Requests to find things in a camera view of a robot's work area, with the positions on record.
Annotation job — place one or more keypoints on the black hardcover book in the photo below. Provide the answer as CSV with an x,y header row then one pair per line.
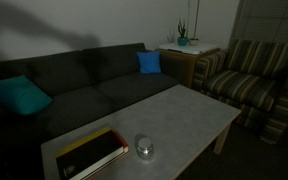
x,y
90,155

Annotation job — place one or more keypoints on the red book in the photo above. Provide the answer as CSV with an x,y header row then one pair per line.
x,y
122,138

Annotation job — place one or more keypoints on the yellow book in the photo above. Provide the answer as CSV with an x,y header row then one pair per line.
x,y
80,142

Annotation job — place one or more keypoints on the blue cushion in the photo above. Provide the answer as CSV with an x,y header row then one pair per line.
x,y
149,62

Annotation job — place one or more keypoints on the wooden side table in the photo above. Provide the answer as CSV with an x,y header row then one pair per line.
x,y
180,66

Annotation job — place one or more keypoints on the dark grey sofa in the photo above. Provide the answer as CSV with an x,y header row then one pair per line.
x,y
84,83

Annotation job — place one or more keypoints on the teal pot with plant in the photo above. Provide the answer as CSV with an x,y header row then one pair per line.
x,y
182,41

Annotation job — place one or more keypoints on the white board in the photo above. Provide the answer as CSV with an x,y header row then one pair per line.
x,y
190,48

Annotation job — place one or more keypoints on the small white plant pot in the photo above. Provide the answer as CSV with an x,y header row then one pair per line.
x,y
193,42

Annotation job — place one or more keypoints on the wooden coffee table leg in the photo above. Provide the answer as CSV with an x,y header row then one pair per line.
x,y
221,140

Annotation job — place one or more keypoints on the striped armchair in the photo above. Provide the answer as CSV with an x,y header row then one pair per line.
x,y
250,83

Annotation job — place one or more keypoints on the teal cushion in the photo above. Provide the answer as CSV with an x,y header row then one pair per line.
x,y
17,95

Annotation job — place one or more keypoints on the window blinds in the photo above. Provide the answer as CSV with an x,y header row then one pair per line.
x,y
274,23

